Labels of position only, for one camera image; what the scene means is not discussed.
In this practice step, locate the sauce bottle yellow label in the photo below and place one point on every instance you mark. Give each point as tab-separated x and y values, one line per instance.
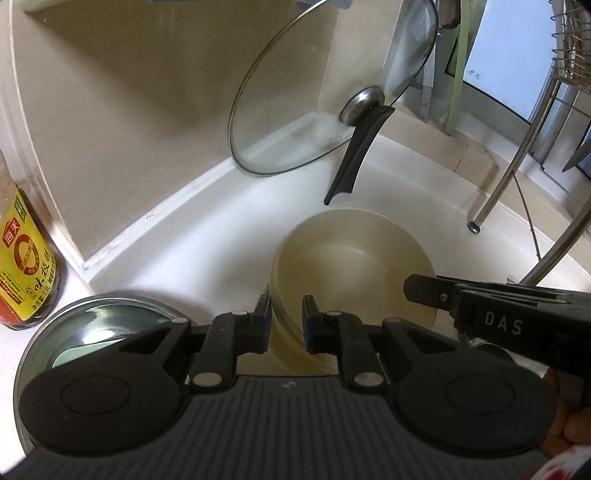
27	267

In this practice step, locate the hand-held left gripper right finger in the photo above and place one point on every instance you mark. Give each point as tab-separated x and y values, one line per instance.
308	330

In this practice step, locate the beige plastic bowl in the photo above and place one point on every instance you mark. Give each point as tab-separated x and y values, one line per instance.
351	258

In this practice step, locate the stainless steel basin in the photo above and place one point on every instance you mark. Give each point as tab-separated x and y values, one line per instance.
37	341

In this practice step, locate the green cutting board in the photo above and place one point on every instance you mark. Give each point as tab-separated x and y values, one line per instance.
459	69

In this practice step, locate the steel dish rack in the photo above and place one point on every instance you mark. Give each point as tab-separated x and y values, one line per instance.
516	157

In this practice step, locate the glass pot lid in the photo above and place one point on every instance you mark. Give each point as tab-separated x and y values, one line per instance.
323	92

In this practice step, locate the window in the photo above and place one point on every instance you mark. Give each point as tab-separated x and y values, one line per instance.
508	55

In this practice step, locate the person's right hand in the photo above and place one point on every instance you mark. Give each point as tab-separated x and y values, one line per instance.
572	429

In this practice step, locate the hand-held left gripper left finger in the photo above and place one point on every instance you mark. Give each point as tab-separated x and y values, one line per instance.
265	330

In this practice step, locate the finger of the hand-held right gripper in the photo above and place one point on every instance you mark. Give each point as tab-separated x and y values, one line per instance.
425	290

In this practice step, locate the green square plate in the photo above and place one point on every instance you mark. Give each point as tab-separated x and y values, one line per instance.
92	341

